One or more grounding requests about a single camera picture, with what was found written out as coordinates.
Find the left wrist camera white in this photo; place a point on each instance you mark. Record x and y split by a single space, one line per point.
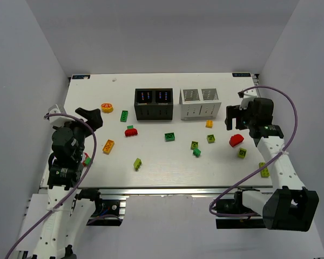
58 120

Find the yellow round flower lego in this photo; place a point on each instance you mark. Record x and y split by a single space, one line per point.
107 107

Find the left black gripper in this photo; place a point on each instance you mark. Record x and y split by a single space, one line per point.
84 123

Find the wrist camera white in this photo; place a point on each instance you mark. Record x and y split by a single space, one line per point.
58 120
246 97

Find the orange long lego brick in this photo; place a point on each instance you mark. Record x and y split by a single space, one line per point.
108 146

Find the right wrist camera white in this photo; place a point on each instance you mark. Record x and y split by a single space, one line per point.
246 97

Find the blue label right corner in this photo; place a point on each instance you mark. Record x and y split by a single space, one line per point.
241 74

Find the lime small lego brick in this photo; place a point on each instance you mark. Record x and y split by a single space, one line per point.
210 138

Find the lime long lego edge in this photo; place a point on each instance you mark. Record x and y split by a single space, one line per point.
264 173

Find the blue label left corner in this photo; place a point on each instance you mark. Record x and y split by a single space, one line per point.
80 76

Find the red arched lego green top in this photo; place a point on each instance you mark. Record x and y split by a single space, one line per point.
130 131

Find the small dark green lego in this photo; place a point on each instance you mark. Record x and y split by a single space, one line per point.
196 152

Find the white two-compartment container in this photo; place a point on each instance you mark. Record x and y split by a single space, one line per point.
199 103

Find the aluminium table front rail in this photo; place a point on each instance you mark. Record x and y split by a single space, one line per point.
158 190

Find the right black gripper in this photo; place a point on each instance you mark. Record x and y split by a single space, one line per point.
237 116

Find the lime lego with eye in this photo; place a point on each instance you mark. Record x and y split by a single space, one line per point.
194 145

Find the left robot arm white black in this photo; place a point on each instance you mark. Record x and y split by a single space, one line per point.
68 209

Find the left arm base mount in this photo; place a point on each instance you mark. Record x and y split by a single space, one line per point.
106 212

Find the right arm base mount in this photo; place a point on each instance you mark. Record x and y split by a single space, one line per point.
243 217

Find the orange small lego brick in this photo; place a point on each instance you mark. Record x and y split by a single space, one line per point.
209 123

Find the red flower lego green brick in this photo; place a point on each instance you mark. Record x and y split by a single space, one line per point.
86 159

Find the dark green 2x2 lego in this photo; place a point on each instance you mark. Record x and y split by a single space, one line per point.
169 137

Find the red rounded lego block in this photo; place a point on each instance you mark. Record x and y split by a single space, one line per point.
236 140

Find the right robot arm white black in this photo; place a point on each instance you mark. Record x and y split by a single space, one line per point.
291 206

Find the blue label corner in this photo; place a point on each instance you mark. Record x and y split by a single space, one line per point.
241 74
80 76

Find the dark green long lego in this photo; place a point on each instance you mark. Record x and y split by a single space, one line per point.
124 116

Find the black two-compartment container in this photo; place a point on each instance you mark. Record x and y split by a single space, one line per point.
153 103

